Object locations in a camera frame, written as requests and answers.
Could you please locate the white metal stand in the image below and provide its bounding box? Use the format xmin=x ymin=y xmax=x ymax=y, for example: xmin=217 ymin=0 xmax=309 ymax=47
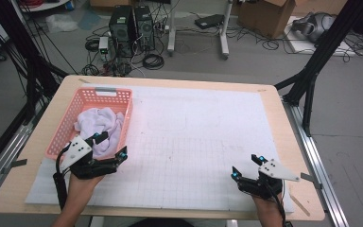
xmin=166 ymin=0 xmax=234 ymax=61

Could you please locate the small white power unit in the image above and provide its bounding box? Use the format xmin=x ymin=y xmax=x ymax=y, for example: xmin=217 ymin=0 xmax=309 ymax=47
xmin=98 ymin=36 xmax=111 ymax=61

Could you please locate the grey headset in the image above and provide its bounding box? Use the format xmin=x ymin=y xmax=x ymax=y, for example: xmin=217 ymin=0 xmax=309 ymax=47
xmin=291 ymin=11 xmax=337 ymax=44

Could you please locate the clear plastic bag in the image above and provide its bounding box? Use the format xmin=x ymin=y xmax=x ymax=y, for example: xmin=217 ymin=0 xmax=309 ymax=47
xmin=45 ymin=12 xmax=79 ymax=34

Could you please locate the coiled black cable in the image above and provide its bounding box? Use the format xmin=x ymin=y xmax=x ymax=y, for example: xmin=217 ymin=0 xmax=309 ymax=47
xmin=142 ymin=53 xmax=165 ymax=71

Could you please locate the black computer tower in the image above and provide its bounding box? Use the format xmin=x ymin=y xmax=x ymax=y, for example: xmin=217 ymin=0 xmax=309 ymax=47
xmin=108 ymin=5 xmax=136 ymax=59
xmin=133 ymin=5 xmax=156 ymax=52

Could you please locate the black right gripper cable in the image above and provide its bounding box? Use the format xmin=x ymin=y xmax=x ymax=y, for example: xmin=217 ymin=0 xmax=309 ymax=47
xmin=264 ymin=181 xmax=294 ymax=227

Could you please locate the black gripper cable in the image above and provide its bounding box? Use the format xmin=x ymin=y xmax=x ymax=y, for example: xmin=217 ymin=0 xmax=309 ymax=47
xmin=264 ymin=181 xmax=294 ymax=227
xmin=52 ymin=143 xmax=73 ymax=212

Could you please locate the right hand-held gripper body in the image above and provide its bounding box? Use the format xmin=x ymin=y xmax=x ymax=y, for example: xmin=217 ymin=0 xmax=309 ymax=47
xmin=239 ymin=158 xmax=301 ymax=201

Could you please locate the flat black device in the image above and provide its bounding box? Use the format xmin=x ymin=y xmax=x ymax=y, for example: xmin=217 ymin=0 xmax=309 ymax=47
xmin=194 ymin=13 xmax=225 ymax=30

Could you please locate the white floor board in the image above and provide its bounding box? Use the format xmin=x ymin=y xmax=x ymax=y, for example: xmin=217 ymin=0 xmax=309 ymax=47
xmin=285 ymin=15 xmax=357 ymax=58

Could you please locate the black metal frame post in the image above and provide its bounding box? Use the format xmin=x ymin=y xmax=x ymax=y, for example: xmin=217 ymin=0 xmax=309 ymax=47
xmin=273 ymin=0 xmax=363 ymax=138
xmin=0 ymin=0 xmax=69 ymax=126

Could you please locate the grey metal bracket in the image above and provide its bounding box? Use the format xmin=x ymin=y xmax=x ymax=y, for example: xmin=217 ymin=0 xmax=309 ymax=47
xmin=1 ymin=159 xmax=28 ymax=175
xmin=300 ymin=172 xmax=323 ymax=190

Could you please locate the tangle of black floor cables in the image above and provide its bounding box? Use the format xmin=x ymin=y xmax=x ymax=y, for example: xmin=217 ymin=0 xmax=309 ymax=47
xmin=226 ymin=25 xmax=363 ymax=62

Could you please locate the person's left hand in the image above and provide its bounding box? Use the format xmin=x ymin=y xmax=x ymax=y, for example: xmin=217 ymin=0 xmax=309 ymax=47
xmin=67 ymin=171 xmax=105 ymax=199

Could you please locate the white grid mat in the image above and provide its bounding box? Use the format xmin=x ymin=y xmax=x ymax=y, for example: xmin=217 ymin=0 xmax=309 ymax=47
xmin=25 ymin=83 xmax=296 ymax=213

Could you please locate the person's right hand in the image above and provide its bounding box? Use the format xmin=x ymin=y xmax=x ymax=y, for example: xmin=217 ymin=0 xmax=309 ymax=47
xmin=252 ymin=193 xmax=285 ymax=219

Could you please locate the aluminium rail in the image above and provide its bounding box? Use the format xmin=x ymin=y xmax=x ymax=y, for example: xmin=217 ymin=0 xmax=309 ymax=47
xmin=282 ymin=98 xmax=351 ymax=227
xmin=0 ymin=124 xmax=34 ymax=206

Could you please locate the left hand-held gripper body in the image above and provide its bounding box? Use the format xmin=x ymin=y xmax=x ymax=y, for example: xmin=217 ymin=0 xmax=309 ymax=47
xmin=60 ymin=134 xmax=121 ymax=181

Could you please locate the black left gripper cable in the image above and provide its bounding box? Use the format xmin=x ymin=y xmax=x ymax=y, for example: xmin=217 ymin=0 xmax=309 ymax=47
xmin=52 ymin=143 xmax=73 ymax=212

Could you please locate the lilac printed towel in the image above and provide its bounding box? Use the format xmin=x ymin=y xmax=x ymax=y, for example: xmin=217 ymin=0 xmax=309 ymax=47
xmin=74 ymin=107 xmax=126 ymax=159

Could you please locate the open cardboard box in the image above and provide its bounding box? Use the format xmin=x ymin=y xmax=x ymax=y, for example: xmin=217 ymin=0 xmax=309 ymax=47
xmin=236 ymin=0 xmax=297 ymax=40

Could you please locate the pink plastic basket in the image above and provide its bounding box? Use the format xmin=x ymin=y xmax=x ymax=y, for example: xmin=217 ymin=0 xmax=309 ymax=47
xmin=44 ymin=87 xmax=134 ymax=161

